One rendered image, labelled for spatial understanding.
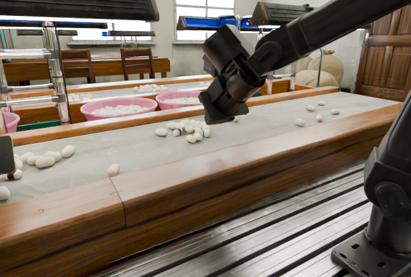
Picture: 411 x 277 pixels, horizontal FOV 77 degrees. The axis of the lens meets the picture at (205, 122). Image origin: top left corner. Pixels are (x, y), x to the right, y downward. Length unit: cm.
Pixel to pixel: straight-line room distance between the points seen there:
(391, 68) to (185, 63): 399
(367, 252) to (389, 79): 480
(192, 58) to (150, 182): 593
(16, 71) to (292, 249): 321
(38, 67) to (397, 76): 503
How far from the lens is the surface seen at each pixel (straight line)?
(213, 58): 48
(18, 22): 120
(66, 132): 80
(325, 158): 73
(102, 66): 340
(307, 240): 52
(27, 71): 339
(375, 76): 534
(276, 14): 93
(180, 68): 622
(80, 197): 46
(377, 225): 51
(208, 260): 46
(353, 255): 51
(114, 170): 54
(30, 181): 61
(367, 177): 46
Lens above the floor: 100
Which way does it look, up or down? 18 degrees down
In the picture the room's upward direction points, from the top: straight up
